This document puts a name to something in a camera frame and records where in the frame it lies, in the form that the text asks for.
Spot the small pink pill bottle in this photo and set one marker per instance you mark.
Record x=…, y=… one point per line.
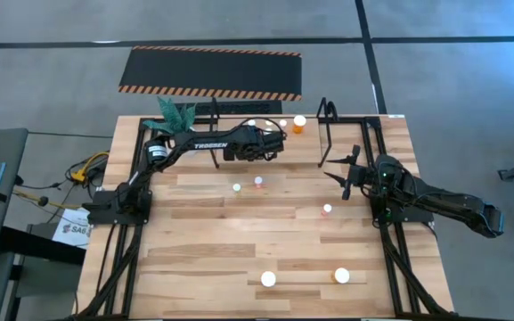
x=283, y=122
x=258, y=180
x=327, y=208

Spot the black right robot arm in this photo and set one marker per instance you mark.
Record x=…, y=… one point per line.
x=452, y=203

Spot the black aluminium rig frame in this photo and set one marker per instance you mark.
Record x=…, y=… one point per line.
x=372, y=121

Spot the wooden shelf with black frame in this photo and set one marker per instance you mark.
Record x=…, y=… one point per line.
x=301, y=151

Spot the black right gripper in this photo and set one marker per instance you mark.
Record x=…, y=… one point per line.
x=365, y=178

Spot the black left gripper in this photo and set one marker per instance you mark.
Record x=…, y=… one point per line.
x=256, y=145

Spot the black hazard-striped floor mat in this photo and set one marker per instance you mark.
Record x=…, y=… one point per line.
x=212, y=71

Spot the white printed paper sheet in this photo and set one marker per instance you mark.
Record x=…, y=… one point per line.
x=71, y=227

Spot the black metal bar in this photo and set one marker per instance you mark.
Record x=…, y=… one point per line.
x=38, y=245

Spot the green plant in white pot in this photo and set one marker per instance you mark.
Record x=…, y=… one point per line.
x=172, y=118

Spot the large orange pill bottle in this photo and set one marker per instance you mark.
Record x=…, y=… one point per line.
x=299, y=120
x=341, y=275

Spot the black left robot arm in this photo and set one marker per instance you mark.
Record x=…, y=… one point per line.
x=209, y=145

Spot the large orange bottle with capsules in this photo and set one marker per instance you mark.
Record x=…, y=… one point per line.
x=268, y=278

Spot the small orange pill bottle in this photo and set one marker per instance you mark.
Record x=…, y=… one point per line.
x=251, y=122

